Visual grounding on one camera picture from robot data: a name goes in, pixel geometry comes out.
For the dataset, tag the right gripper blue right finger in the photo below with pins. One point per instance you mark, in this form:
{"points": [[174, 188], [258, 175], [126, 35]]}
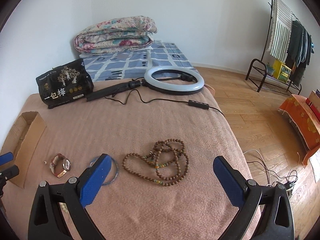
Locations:
{"points": [[232, 181]]}

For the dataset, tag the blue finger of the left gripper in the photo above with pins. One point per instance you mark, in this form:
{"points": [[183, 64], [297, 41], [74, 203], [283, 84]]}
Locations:
{"points": [[6, 158], [9, 173]]}

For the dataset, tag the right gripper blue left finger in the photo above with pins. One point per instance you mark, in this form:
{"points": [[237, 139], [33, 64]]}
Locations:
{"points": [[92, 179]]}

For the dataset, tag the blue bangle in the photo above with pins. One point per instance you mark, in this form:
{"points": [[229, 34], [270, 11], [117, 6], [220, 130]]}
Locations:
{"points": [[113, 173]]}

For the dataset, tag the red strap wristwatch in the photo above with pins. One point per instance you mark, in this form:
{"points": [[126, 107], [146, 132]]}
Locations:
{"points": [[60, 165]]}

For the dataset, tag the open cardboard box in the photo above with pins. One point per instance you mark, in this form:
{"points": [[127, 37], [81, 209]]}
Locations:
{"points": [[21, 141]]}

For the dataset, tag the pink blanket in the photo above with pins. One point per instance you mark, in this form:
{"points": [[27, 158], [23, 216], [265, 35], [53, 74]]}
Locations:
{"points": [[133, 207]]}

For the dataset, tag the black snack bag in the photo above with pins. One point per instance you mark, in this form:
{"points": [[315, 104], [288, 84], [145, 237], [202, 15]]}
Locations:
{"points": [[64, 84]]}

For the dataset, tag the orange floral cloth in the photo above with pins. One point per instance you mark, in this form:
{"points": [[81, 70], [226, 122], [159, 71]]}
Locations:
{"points": [[306, 117]]}

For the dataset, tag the brown and red boxes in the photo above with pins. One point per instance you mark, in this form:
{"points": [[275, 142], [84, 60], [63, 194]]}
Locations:
{"points": [[313, 101]]}

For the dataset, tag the blue checkered bed sheet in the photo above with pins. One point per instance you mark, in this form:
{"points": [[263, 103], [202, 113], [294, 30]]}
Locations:
{"points": [[133, 64]]}

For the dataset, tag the black clothes rack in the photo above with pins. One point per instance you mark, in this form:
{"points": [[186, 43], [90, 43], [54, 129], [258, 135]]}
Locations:
{"points": [[260, 70]]}

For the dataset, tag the yellow box on rack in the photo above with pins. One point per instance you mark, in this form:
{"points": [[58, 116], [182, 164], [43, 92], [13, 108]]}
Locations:
{"points": [[281, 71]]}

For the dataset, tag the folded floral quilt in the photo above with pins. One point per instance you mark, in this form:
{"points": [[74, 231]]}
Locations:
{"points": [[116, 35]]}

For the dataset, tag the dark hanging clothes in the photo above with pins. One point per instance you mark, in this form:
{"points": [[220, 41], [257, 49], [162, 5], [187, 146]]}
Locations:
{"points": [[299, 52]]}

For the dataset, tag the striped hanging towel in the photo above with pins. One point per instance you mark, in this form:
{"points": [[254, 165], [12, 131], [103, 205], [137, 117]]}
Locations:
{"points": [[280, 30]]}

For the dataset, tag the white ring light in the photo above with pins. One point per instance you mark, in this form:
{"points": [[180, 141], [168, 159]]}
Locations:
{"points": [[194, 80]]}

